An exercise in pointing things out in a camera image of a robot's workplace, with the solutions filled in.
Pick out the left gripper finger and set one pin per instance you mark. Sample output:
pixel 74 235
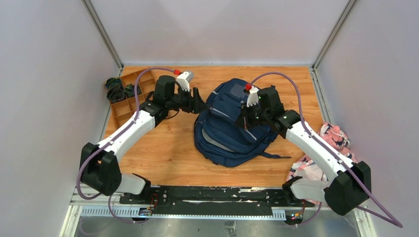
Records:
pixel 199 105
pixel 196 95

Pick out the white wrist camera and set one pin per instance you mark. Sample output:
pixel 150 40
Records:
pixel 253 97
pixel 184 80

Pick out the green rolled band in tray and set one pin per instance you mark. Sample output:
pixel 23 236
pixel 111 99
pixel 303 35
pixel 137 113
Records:
pixel 130 90

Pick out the aluminium slotted rail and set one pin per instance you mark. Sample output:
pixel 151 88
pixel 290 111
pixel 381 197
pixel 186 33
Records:
pixel 102 206

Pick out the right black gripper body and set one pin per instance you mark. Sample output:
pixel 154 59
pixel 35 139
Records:
pixel 252 114

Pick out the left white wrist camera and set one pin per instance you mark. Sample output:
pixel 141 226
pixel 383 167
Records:
pixel 184 80

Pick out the navy blue backpack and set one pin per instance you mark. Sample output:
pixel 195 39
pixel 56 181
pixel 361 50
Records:
pixel 219 140

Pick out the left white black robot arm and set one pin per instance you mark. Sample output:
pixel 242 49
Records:
pixel 99 167

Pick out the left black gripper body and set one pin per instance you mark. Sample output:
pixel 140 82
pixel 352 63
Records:
pixel 190 100

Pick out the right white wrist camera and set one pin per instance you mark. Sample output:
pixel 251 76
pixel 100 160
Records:
pixel 253 97

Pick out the wooden compartment tray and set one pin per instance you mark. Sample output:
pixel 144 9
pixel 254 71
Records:
pixel 123 110

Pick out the black rolled band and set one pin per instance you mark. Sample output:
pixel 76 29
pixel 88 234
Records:
pixel 116 94

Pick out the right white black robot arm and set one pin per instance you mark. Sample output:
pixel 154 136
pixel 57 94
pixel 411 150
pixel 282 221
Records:
pixel 348 184

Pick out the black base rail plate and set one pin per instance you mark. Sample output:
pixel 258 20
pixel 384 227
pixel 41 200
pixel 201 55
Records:
pixel 214 201

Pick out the pink patterned cloth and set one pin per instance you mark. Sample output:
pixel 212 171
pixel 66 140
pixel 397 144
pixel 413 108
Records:
pixel 307 168

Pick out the dark green rolled band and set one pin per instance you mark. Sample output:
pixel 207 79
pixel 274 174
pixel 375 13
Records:
pixel 114 82

